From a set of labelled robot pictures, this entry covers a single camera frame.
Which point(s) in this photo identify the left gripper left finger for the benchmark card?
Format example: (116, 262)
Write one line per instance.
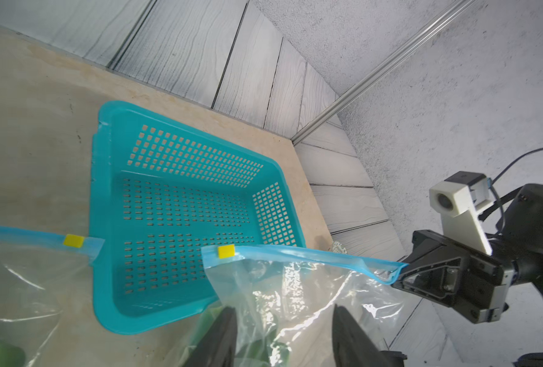
(218, 347)

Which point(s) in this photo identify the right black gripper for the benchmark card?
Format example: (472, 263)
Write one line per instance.
(470, 282)

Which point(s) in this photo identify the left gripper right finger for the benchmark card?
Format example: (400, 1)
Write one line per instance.
(350, 344)

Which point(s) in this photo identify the clear zipper bag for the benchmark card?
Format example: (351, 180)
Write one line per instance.
(31, 263)
(310, 283)

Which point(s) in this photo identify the teal plastic basket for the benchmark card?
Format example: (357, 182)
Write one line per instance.
(160, 192)

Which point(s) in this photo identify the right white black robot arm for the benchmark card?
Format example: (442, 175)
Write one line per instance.
(514, 227)

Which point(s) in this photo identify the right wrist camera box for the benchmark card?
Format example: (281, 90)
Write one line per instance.
(460, 200)

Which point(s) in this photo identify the right metal frame post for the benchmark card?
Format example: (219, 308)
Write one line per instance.
(400, 55)

